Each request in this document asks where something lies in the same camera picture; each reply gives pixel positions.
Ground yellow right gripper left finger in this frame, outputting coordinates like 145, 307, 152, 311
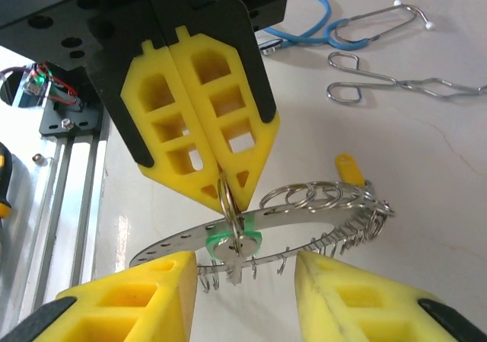
0, 250, 199, 342

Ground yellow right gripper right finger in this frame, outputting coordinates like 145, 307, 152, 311
294, 251, 487, 342

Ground metal keyring disc with rings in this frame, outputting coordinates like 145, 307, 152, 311
129, 180, 396, 293

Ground key with yellow tag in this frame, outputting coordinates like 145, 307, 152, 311
334, 153, 372, 189

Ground key with green tag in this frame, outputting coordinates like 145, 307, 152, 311
204, 174, 263, 286

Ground blue stethoscope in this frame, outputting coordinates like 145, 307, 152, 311
262, 0, 437, 56

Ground yellow black pliers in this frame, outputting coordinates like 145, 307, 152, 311
0, 142, 14, 219

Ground small board with red wires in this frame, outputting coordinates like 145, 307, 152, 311
21, 62, 81, 109

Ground aluminium rail beam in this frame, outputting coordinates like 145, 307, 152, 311
0, 128, 115, 320

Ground metal wire tongs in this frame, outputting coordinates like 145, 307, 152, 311
326, 51, 487, 105

